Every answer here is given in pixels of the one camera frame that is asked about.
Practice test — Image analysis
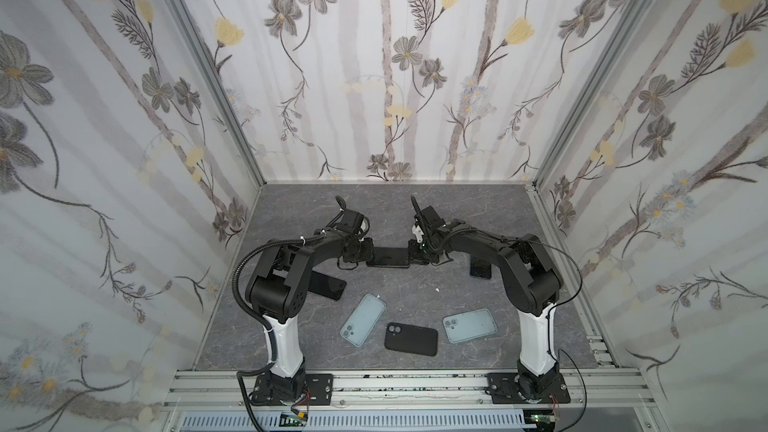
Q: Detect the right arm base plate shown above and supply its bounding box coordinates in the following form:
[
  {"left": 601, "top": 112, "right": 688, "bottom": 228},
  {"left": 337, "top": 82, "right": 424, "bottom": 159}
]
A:
[{"left": 485, "top": 373, "right": 571, "bottom": 406}]

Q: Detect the white slotted cable duct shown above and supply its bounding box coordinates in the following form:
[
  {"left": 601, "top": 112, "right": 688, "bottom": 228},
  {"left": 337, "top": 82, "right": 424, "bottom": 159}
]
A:
[{"left": 179, "top": 410, "right": 538, "bottom": 432}]

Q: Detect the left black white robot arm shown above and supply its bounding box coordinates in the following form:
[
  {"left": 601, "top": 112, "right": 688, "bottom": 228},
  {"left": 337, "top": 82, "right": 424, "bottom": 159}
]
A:
[{"left": 231, "top": 210, "right": 373, "bottom": 405}]

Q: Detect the left black corrugated cable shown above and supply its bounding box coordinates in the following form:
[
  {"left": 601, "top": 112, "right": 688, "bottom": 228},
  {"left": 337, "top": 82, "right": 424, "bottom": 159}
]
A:
[{"left": 230, "top": 194, "right": 361, "bottom": 432}]

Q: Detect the black phone case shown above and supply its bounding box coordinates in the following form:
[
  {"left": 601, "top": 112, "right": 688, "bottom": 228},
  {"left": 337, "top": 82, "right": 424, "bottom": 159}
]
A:
[
  {"left": 384, "top": 322, "right": 438, "bottom": 357},
  {"left": 366, "top": 247, "right": 411, "bottom": 269}
]

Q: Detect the black phone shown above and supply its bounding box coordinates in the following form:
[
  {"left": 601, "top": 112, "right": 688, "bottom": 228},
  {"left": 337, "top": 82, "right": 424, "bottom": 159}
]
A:
[
  {"left": 469, "top": 257, "right": 492, "bottom": 280},
  {"left": 308, "top": 271, "right": 347, "bottom": 301}
]

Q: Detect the black phone case front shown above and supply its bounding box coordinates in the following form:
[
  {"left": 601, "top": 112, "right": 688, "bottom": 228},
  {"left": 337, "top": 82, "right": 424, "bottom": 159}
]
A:
[{"left": 384, "top": 322, "right": 438, "bottom": 357}]

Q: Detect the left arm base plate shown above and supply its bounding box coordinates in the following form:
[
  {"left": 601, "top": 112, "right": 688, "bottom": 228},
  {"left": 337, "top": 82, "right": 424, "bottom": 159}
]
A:
[{"left": 248, "top": 373, "right": 334, "bottom": 406}]

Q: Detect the small green circuit board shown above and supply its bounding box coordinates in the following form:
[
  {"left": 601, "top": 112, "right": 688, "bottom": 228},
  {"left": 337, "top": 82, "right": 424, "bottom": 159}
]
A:
[{"left": 278, "top": 412, "right": 308, "bottom": 427}]

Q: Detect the pale blue phone left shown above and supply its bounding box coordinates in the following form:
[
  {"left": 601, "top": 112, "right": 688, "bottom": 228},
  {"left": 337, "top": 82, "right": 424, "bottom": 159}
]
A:
[{"left": 340, "top": 294, "right": 386, "bottom": 347}]

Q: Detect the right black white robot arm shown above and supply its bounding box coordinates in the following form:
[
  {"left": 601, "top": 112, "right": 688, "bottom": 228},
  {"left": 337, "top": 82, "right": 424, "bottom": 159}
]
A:
[{"left": 408, "top": 198, "right": 564, "bottom": 402}]

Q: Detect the right black cable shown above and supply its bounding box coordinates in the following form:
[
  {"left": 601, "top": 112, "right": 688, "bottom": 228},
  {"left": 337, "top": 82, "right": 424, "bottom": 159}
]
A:
[{"left": 409, "top": 194, "right": 589, "bottom": 432}]

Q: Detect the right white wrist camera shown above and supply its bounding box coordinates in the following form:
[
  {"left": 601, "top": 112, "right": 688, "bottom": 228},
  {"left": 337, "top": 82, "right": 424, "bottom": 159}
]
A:
[{"left": 411, "top": 225, "right": 423, "bottom": 244}]

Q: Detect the black phone right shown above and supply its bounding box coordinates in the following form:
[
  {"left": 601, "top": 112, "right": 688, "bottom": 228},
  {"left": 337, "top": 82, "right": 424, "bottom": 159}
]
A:
[{"left": 469, "top": 257, "right": 492, "bottom": 280}]

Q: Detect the aluminium front rail frame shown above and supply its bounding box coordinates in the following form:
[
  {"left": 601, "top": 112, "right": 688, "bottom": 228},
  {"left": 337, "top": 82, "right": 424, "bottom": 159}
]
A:
[{"left": 157, "top": 368, "right": 661, "bottom": 432}]

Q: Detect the pale blue phone right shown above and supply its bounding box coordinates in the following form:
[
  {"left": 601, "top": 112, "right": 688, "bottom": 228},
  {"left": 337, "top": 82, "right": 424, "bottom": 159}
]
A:
[{"left": 442, "top": 308, "right": 498, "bottom": 344}]

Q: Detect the black phone left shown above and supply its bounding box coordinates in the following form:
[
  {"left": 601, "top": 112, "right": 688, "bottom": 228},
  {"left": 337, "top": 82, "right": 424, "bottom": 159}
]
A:
[{"left": 308, "top": 271, "right": 347, "bottom": 301}]

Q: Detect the pale blue phone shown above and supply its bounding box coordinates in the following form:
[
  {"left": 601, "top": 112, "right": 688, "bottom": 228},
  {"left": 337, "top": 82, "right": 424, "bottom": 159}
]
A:
[
  {"left": 442, "top": 308, "right": 498, "bottom": 344},
  {"left": 340, "top": 294, "right": 386, "bottom": 347}
]

